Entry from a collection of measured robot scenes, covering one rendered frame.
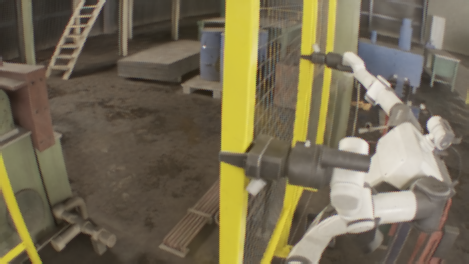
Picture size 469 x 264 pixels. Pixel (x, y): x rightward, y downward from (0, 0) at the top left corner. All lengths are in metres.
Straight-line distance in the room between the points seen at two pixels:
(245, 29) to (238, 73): 0.08
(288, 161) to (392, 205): 0.41
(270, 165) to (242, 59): 0.20
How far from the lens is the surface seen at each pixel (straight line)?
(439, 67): 9.22
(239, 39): 0.59
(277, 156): 0.63
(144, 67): 6.28
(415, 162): 1.07
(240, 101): 0.62
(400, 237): 1.98
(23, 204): 2.50
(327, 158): 0.60
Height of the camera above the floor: 1.75
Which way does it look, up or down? 24 degrees down
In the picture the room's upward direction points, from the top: 2 degrees clockwise
